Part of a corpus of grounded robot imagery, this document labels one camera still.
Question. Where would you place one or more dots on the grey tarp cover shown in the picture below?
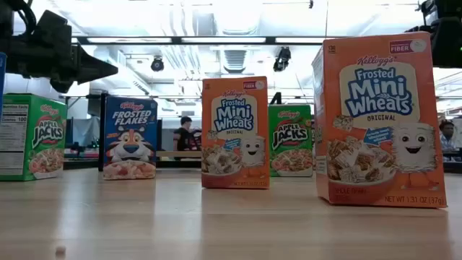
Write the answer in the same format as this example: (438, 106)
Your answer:
(86, 130)

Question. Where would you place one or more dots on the black aluminium table frame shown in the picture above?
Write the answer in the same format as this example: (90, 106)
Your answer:
(81, 164)

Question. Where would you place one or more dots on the wooden shelf with black frame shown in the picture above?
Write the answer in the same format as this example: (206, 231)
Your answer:
(178, 154)

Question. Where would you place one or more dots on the orange Mini Wheats cereal box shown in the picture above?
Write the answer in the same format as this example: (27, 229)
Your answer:
(234, 144)
(379, 144)

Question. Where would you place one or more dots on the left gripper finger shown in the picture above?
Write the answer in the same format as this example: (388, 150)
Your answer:
(90, 75)
(86, 64)

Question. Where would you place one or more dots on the white round ceiling duct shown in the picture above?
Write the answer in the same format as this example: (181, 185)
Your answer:
(236, 16)

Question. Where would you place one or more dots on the blue banner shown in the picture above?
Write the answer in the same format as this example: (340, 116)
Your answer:
(2, 72)

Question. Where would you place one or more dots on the black ceiling spotlight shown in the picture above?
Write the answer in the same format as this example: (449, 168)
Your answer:
(157, 64)
(282, 59)

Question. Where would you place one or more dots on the small white crumb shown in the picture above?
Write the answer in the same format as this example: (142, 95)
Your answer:
(60, 250)

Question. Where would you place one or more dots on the blue Frosted Flakes cereal box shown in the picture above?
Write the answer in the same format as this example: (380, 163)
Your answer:
(130, 141)

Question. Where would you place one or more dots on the black overhead beam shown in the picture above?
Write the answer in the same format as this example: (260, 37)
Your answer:
(177, 40)

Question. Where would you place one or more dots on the person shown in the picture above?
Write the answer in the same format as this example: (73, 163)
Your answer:
(184, 139)
(447, 135)

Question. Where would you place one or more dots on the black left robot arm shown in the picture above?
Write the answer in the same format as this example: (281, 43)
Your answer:
(5, 21)

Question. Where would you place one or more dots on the green Apple Jacks cereal box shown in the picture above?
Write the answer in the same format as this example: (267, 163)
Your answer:
(290, 144)
(43, 133)

